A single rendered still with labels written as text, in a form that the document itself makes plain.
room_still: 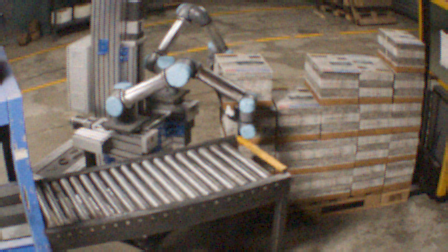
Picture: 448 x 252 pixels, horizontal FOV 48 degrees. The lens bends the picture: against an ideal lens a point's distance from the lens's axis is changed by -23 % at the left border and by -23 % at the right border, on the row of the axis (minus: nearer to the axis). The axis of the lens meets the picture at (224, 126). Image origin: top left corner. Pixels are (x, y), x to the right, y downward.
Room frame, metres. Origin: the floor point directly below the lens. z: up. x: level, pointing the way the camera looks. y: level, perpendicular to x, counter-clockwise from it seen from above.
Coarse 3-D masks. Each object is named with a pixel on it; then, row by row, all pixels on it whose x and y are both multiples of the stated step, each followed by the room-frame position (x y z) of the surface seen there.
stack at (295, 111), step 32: (288, 96) 3.64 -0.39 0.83; (224, 128) 3.57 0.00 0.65; (256, 128) 3.42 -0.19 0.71; (288, 128) 3.45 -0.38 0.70; (320, 128) 3.51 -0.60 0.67; (352, 128) 3.51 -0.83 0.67; (384, 128) 3.55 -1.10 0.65; (256, 160) 3.42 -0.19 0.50; (288, 160) 3.45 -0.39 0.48; (320, 160) 3.48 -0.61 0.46; (352, 160) 3.51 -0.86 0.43; (320, 192) 3.49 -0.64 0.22; (256, 224) 3.43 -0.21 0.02
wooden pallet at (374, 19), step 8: (352, 0) 9.39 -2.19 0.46; (360, 0) 9.45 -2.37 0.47; (368, 0) 9.58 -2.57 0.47; (376, 0) 9.72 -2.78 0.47; (384, 0) 9.87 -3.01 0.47; (352, 8) 9.40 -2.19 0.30; (368, 8) 9.68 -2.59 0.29; (368, 16) 9.60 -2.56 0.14; (376, 16) 9.71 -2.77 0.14; (384, 16) 9.89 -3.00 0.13; (360, 24) 9.24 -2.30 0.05
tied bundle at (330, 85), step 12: (312, 72) 3.67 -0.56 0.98; (324, 72) 3.48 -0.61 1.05; (336, 72) 3.49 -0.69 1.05; (348, 72) 3.51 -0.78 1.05; (312, 84) 3.68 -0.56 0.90; (324, 84) 3.49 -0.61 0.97; (336, 84) 3.50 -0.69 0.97; (348, 84) 3.51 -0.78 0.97; (324, 96) 3.48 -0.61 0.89; (336, 96) 3.49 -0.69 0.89; (348, 96) 3.50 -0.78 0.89
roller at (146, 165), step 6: (144, 162) 2.80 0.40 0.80; (144, 168) 2.78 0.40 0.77; (150, 168) 2.74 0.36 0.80; (156, 168) 2.74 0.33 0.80; (150, 174) 2.71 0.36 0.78; (156, 174) 2.67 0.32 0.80; (162, 174) 2.68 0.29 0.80; (156, 180) 2.65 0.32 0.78; (162, 180) 2.61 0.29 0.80; (162, 186) 2.59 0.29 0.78; (168, 186) 2.56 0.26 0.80; (174, 186) 2.56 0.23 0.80; (168, 192) 2.53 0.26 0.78; (174, 192) 2.50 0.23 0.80; (180, 192) 2.50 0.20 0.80; (174, 198) 2.47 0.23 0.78; (180, 198) 2.45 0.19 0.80; (186, 198) 2.44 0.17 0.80
